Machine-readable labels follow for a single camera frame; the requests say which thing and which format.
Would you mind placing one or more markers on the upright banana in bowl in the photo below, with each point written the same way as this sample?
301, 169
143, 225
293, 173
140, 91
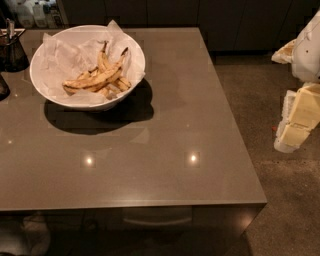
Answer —
102, 60

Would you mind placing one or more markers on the white plastic bottle left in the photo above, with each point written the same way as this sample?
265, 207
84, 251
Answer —
24, 13

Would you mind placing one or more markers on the white paper liner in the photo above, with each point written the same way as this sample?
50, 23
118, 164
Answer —
63, 60

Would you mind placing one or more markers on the dark round object left edge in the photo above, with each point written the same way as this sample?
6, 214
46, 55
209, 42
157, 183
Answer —
4, 89

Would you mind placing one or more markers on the black mesh pen holder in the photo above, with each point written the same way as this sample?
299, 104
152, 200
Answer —
12, 55

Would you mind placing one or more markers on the white bowl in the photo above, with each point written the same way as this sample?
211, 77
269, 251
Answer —
126, 43

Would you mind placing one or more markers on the drawer handle below table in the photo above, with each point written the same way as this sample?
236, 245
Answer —
154, 222

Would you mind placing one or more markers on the dark bottle background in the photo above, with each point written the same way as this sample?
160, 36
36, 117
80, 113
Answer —
53, 16

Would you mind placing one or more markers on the white plastic bottle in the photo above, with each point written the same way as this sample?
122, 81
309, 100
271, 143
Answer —
39, 15
24, 13

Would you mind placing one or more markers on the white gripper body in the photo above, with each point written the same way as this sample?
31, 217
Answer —
307, 55

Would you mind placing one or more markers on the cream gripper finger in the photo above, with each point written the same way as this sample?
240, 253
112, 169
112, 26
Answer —
303, 107
289, 137

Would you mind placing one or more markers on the large spotted banana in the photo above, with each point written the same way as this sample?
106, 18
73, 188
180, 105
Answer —
95, 80

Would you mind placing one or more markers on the white plastic bottle middle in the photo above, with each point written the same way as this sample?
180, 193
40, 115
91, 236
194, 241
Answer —
39, 15

